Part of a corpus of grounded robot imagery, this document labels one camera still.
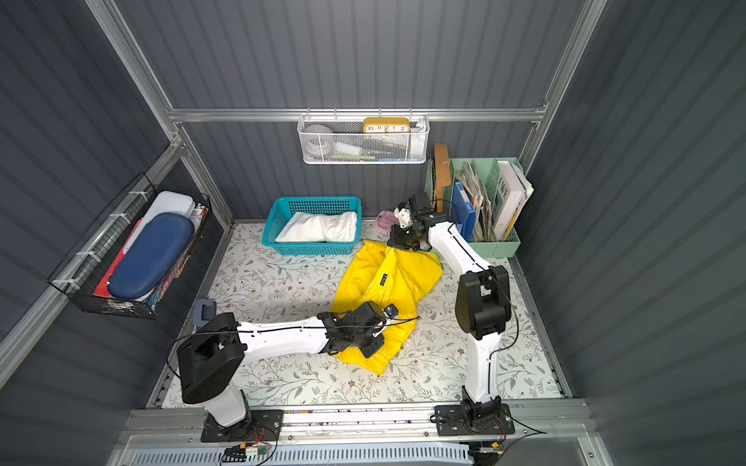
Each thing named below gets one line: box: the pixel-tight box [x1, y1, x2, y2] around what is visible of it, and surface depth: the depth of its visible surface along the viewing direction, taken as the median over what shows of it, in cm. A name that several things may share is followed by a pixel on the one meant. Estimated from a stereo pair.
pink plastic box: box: [373, 210, 399, 233], surface depth 122 cm
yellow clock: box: [362, 117, 411, 134], surface depth 90 cm
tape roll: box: [303, 124, 335, 160], surface depth 89 cm
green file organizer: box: [423, 157, 524, 259], surface depth 104 cm
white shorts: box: [274, 210, 359, 243], surface depth 110 cm
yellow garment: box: [332, 239, 444, 376], surface depth 95 cm
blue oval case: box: [107, 212, 196, 300], surface depth 69 cm
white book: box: [492, 160, 535, 242], surface depth 101 cm
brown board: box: [434, 143, 452, 214], surface depth 93 cm
